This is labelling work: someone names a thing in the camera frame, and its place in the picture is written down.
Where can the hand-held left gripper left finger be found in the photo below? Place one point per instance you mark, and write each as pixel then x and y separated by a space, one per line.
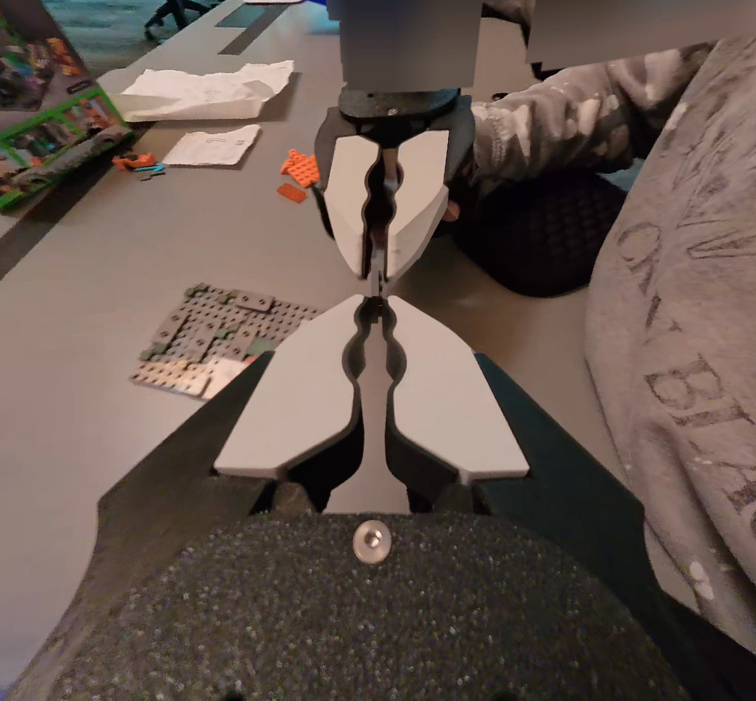
pixel 289 411

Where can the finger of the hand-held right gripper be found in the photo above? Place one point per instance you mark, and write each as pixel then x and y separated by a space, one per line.
pixel 419 193
pixel 348 193

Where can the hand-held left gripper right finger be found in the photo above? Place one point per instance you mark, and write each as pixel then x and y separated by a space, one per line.
pixel 455 411

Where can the large orange lego plate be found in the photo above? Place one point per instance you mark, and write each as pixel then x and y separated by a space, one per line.
pixel 301 169

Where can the dark grey thin lego plate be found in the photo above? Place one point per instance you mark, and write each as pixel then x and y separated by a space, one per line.
pixel 375 285

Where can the grey and orange lego build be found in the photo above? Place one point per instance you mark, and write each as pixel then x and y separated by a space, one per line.
pixel 218 329

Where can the small orange lego plate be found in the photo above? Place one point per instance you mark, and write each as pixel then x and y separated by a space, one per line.
pixel 292 193

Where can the grey lego trident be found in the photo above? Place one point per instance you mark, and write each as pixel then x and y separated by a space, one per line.
pixel 150 176

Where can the turquoise lego tool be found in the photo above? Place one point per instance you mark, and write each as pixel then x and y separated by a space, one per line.
pixel 150 168

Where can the orange lego minifigure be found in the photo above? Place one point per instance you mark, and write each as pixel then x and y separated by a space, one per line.
pixel 133 161

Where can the lego set box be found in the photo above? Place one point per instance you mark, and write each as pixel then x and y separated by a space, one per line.
pixel 47 93

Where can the person's right hand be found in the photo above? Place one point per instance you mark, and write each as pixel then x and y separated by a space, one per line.
pixel 452 211

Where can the black office chair seat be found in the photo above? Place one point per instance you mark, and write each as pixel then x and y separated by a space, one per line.
pixel 531 228

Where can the large printed paper bag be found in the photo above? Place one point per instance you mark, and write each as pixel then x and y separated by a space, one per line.
pixel 201 93

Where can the grey spotted sweatshirt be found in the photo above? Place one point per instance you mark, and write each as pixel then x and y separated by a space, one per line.
pixel 679 329

